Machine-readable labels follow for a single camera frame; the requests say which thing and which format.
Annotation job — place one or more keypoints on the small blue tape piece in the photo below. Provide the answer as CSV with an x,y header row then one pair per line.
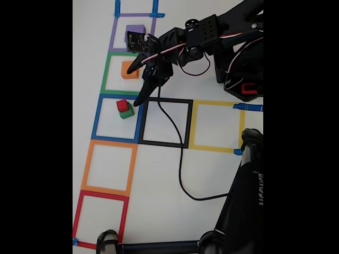
x,y
75,241
237,152

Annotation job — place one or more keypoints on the long blue tape strip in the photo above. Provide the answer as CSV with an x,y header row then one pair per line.
x,y
251,107

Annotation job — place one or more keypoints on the black tripod stand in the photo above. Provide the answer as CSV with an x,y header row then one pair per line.
x,y
238,211

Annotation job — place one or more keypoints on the blue square frame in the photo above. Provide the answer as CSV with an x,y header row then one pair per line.
x,y
96,119

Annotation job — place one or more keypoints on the green cube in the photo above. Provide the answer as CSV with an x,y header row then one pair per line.
x,y
127,114

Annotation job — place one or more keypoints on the purple square block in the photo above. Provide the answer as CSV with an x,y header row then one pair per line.
x,y
136,28

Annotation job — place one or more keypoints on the red square frame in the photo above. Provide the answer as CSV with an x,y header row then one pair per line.
x,y
77,217

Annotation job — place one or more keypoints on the yellow square frame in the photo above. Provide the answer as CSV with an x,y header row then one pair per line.
x,y
212,102

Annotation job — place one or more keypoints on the orange square block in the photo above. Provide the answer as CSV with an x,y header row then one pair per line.
x,y
131,75

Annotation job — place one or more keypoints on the black square frame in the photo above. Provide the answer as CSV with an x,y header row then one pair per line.
x,y
185,124

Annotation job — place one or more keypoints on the orange square frame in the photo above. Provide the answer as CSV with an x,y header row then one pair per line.
x,y
86,169

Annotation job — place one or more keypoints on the small red cube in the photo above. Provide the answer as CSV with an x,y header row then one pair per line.
x,y
121,105

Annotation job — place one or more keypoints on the green square frame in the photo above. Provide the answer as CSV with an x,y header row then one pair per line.
x,y
104,76

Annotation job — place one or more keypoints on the purple square frame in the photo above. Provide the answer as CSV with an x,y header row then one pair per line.
x,y
112,34

